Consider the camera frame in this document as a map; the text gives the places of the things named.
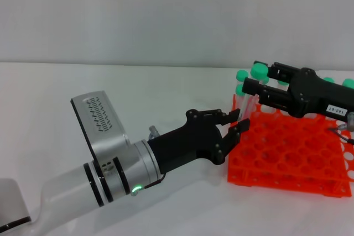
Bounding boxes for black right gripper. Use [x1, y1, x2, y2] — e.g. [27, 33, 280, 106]
[242, 61, 354, 119]

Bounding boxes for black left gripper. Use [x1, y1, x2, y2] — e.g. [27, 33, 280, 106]
[147, 108, 251, 173]

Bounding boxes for orange test tube rack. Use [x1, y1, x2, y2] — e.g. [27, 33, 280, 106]
[226, 93, 354, 198]

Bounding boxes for thin right wrist cable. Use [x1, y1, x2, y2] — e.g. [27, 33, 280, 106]
[328, 127, 354, 145]

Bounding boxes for thin wrist cable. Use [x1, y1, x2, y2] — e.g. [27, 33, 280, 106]
[328, 127, 354, 145]
[143, 174, 167, 190]

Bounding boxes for thin left wrist cable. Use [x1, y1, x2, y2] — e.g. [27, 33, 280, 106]
[143, 174, 167, 190]

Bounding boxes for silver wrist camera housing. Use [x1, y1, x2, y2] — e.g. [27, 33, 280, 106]
[70, 90, 131, 166]

